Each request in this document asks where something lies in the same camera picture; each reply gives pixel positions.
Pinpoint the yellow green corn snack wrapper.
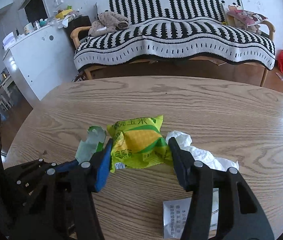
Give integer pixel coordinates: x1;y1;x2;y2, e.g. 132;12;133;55
107;115;173;173

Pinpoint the silver cigarette pack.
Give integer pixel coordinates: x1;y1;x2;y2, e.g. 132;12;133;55
163;188;219;239

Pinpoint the white tissue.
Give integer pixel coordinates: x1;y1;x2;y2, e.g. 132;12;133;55
166;131;239;171

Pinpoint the green torn wrapper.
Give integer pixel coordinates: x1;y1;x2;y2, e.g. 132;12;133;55
75;126;106;164

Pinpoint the white cabinet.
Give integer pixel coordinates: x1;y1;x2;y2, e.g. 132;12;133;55
3;25;78;107

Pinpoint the black speaker box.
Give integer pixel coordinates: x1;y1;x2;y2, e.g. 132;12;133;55
64;15;91;44

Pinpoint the beige plush garment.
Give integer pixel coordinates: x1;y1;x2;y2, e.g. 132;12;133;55
88;11;130;37

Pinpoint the wooden sofa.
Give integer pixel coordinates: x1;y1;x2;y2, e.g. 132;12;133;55
70;18;276;86

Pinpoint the black white striped blanket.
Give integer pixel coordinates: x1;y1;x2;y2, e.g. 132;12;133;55
74;0;276;69

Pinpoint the pink printed cushion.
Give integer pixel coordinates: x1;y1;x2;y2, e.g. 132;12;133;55
226;5;268;35

